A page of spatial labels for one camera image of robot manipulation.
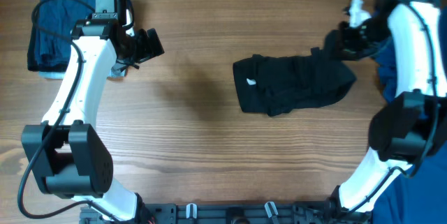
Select folded light denim garment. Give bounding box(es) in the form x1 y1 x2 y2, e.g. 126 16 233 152
38 66 127 80

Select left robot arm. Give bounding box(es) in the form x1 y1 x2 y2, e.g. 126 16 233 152
17 19 164 223

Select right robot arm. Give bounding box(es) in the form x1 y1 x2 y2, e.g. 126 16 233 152
325 0 446 223

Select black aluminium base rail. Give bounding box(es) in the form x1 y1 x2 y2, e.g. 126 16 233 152
80 201 336 224

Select black polo shirt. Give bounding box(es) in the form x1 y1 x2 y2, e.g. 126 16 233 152
233 47 356 117

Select folded dark blue shorts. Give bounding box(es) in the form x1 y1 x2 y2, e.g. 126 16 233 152
34 0 131 68

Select blue polo shirt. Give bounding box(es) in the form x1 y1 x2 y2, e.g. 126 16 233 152
372 6 446 224

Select left black cable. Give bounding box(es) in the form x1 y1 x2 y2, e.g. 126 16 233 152
16 0 140 224

